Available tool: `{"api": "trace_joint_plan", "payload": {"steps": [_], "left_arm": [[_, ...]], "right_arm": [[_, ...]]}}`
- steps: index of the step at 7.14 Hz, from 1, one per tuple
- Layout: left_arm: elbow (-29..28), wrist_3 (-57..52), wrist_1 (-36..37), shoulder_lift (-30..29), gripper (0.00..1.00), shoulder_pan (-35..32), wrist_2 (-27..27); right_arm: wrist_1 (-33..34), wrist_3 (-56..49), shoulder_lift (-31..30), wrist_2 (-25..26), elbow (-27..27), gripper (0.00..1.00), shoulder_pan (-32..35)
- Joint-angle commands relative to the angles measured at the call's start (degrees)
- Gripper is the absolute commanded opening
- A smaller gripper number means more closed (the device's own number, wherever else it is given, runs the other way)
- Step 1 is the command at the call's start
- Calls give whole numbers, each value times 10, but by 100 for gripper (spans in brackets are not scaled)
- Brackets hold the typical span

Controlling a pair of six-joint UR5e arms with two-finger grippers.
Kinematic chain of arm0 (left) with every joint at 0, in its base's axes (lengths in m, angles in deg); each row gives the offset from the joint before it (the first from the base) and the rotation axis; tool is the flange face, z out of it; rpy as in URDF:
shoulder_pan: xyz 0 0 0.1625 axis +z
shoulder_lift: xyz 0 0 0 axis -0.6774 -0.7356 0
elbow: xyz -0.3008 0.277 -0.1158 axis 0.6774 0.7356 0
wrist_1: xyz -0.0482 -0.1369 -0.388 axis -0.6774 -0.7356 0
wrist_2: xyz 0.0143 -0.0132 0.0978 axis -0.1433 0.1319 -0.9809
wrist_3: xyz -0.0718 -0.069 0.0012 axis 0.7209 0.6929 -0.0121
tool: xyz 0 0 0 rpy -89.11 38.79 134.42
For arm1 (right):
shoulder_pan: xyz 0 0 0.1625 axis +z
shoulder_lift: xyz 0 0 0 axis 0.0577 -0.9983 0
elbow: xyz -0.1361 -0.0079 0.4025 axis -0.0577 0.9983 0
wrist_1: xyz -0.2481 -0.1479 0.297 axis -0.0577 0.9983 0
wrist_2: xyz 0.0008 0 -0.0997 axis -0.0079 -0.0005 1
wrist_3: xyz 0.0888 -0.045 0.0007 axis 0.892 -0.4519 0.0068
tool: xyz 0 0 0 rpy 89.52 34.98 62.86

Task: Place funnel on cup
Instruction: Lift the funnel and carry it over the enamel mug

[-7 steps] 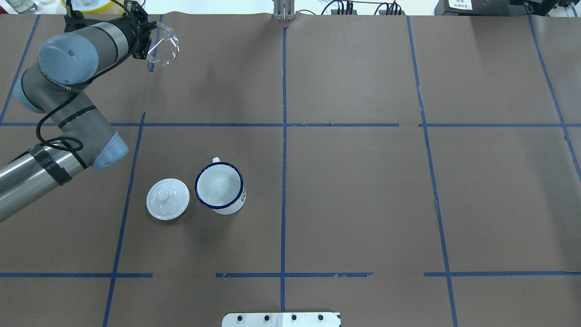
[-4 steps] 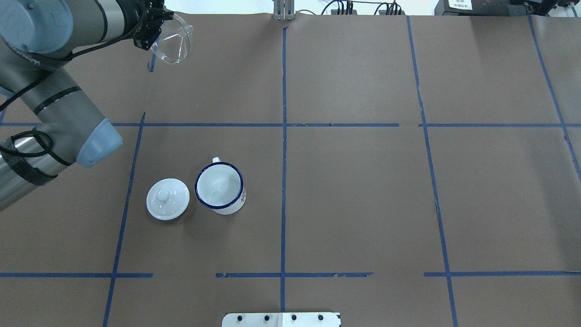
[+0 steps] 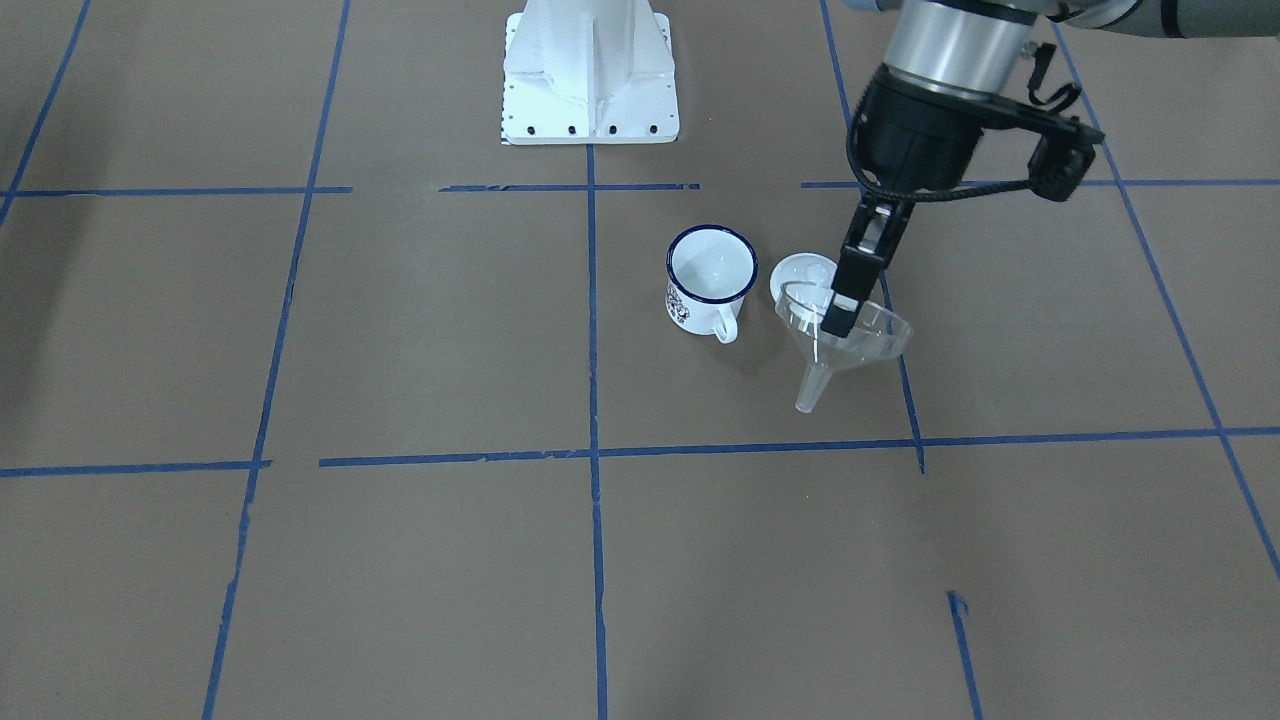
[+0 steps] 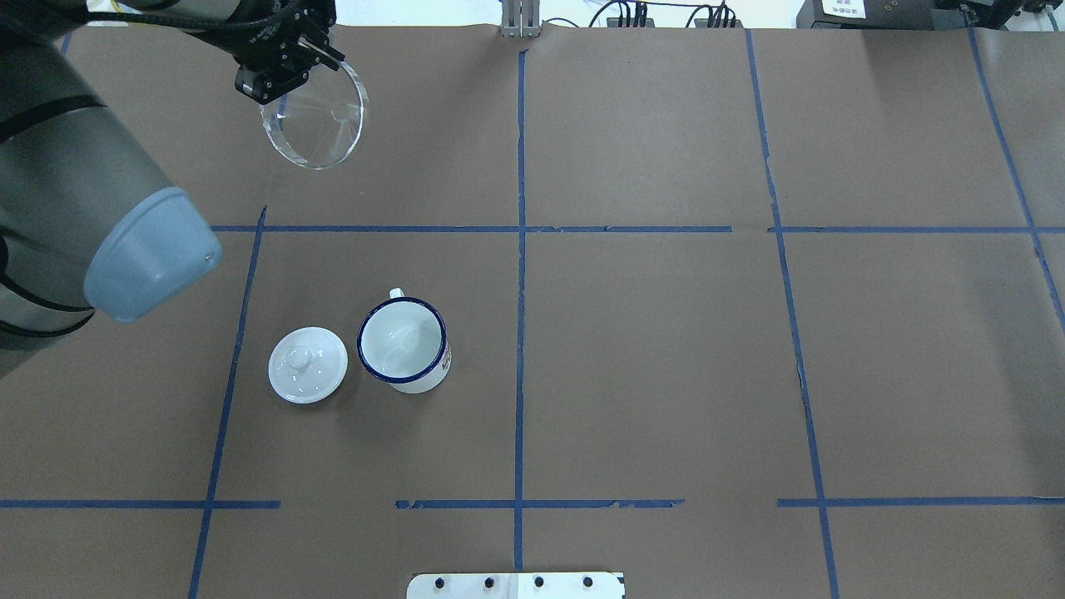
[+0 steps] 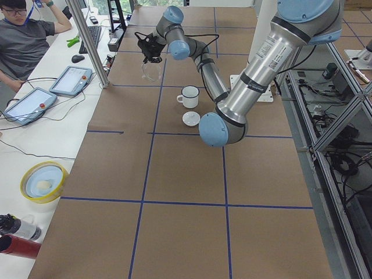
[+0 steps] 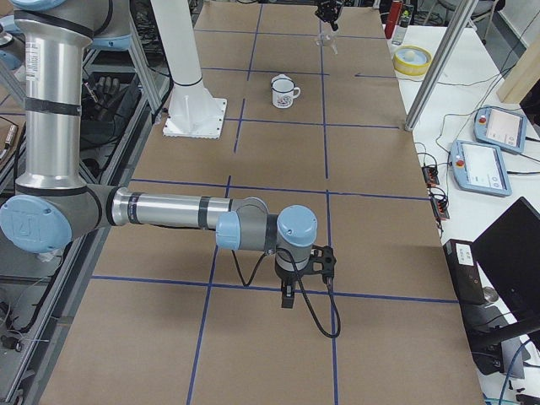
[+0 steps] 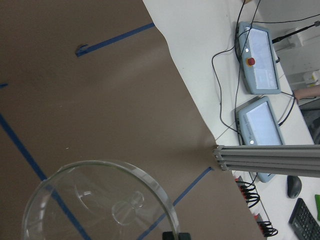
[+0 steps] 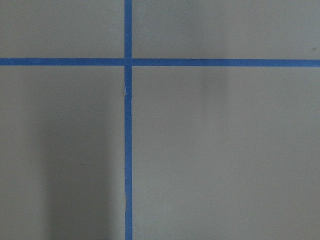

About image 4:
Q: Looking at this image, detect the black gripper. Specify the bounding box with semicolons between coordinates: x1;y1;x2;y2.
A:
225;1;346;106

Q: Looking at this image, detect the clear glass funnel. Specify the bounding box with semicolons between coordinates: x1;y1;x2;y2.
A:
260;62;368;171

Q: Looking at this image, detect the white mug lid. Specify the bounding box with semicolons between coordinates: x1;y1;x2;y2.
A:
267;326;349;404

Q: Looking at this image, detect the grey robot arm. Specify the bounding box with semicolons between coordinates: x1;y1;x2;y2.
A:
1;1;344;374

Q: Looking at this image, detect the white enamel mug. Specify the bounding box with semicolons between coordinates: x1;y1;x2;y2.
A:
356;288;453;394

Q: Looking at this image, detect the brown paper table cover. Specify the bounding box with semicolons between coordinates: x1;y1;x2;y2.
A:
2;26;1063;598

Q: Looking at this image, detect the black equipment box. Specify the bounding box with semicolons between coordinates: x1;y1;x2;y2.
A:
794;1;1063;32

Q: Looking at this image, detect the grey camera stand bracket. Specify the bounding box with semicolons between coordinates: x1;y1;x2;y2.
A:
499;0;542;39

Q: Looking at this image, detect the black cable bundle left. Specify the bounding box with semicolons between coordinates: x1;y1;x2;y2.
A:
587;0;658;29

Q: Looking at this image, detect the black cable bundle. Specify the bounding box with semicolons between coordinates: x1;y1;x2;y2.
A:
687;2;746;29
587;0;658;29

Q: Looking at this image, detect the black cable bundle right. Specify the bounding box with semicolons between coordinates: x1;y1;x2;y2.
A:
687;2;746;29

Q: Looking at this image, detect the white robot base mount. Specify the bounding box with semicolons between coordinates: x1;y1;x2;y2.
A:
406;572;627;598

